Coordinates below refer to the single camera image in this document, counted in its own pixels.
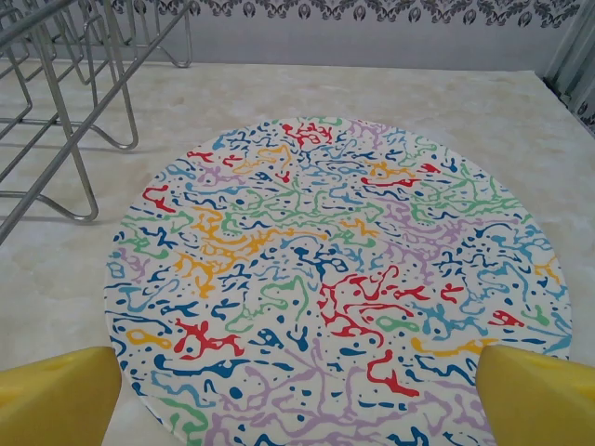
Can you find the aluminium frame post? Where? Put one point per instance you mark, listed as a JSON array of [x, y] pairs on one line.
[[574, 56]]

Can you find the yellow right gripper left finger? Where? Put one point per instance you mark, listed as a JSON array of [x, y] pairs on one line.
[[51, 399]]

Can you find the colourful squiggle pattern plate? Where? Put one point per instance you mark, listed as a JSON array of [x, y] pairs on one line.
[[325, 232]]

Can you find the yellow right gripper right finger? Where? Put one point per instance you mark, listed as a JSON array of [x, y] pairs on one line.
[[544, 404]]

